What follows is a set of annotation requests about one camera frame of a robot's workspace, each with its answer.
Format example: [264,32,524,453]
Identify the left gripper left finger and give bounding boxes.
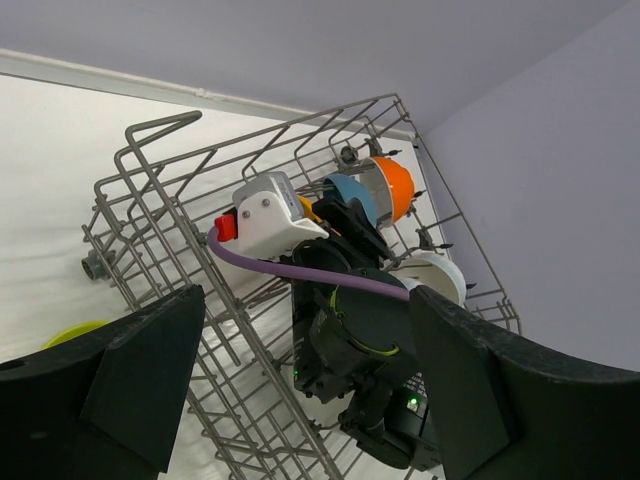
[1,285,205,479]

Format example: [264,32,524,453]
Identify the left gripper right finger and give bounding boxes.
[409,287,639,479]

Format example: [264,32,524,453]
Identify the grey wire dish rack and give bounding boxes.
[82,94,521,479]

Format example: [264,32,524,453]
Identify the white bowl red rim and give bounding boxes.
[359,156,415,228]

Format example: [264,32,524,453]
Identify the blue bowl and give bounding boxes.
[322,174,378,226]

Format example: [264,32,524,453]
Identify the orange bowl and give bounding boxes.
[298,196,322,223]

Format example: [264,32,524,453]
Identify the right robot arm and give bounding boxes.
[291,197,441,471]

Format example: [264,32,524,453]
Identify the green bowl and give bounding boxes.
[41,320,109,350]

